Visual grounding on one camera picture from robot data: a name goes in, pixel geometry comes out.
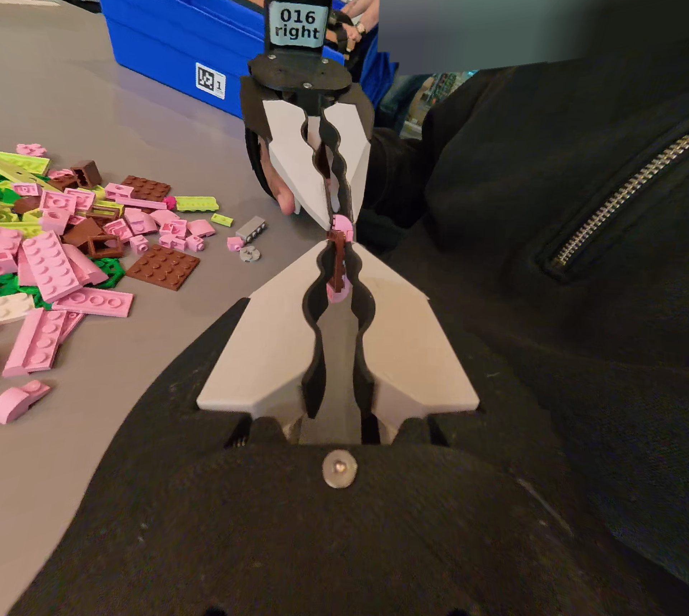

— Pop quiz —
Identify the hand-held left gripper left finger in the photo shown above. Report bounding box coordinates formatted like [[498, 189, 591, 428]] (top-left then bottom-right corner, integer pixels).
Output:
[[196, 241, 332, 439]]

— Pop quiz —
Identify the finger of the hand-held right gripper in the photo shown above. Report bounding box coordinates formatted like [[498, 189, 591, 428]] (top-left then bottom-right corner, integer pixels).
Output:
[[264, 99, 333, 229], [319, 102, 373, 221]]

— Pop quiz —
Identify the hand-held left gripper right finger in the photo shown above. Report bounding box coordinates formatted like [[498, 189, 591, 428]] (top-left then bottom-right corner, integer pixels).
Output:
[[349, 242, 481, 443]]

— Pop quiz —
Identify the pink rounded tile block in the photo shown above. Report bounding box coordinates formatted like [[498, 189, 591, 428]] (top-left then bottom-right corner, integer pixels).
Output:
[[325, 215, 356, 304]]

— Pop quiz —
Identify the pile of mixed toy bricks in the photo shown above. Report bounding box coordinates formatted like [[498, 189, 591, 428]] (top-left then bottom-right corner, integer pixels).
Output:
[[0, 142, 221, 380]]

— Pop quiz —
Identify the person's right forearm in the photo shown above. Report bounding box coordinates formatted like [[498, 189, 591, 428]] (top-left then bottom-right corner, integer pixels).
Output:
[[355, 129, 431, 229]]

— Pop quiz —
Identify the person's right hand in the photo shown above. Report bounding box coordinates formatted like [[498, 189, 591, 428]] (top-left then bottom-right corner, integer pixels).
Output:
[[257, 134, 303, 217]]

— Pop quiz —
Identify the person's black jacket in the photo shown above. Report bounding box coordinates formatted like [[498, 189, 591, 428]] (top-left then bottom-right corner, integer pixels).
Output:
[[355, 40, 689, 616]]

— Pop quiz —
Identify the brown square studded plate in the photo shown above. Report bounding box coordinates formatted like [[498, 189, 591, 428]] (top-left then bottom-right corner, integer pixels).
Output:
[[125, 245, 201, 291], [121, 175, 172, 202]]

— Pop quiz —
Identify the blue plastic bin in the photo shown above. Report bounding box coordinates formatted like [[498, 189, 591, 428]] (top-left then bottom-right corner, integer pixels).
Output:
[[86, 0, 345, 119]]

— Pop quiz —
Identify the small pink curved brick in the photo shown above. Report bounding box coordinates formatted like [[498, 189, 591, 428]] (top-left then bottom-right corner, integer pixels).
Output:
[[0, 379, 52, 424]]

